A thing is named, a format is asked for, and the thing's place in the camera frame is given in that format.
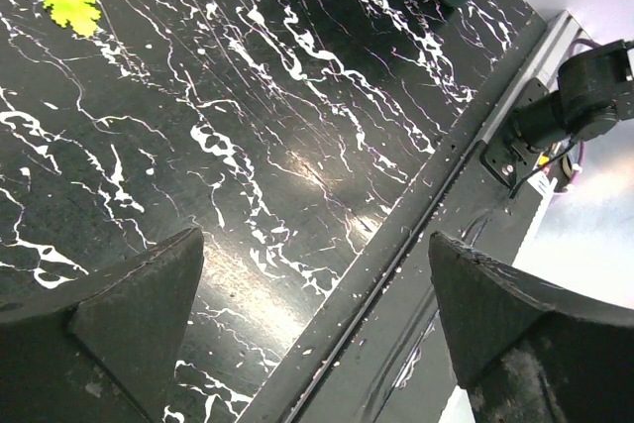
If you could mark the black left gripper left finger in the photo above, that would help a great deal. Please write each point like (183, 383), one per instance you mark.
(102, 348)

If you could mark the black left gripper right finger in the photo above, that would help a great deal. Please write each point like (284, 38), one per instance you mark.
(525, 349)

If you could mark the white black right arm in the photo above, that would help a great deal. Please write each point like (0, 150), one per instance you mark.
(595, 92)

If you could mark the aluminium front rail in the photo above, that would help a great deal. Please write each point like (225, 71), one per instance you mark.
(540, 76)

